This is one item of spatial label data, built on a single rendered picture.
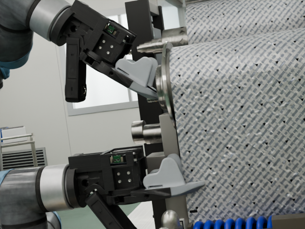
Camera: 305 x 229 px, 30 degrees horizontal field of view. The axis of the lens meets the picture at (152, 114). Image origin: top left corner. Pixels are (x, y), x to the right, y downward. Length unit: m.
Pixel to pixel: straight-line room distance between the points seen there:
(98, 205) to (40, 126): 6.15
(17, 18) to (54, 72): 5.92
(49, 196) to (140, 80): 0.24
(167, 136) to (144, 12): 0.36
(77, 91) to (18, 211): 0.22
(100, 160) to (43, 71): 6.12
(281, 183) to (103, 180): 0.27
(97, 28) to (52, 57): 6.00
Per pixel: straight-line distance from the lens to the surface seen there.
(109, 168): 0.88
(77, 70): 0.98
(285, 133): 0.87
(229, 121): 0.87
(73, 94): 0.98
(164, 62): 0.88
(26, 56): 1.11
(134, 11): 1.24
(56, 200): 0.92
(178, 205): 0.98
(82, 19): 0.98
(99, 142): 6.80
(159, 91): 0.91
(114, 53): 0.95
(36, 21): 0.99
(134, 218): 1.59
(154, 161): 0.97
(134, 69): 0.94
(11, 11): 1.02
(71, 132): 6.90
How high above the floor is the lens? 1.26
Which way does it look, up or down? 3 degrees down
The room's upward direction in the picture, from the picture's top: 8 degrees counter-clockwise
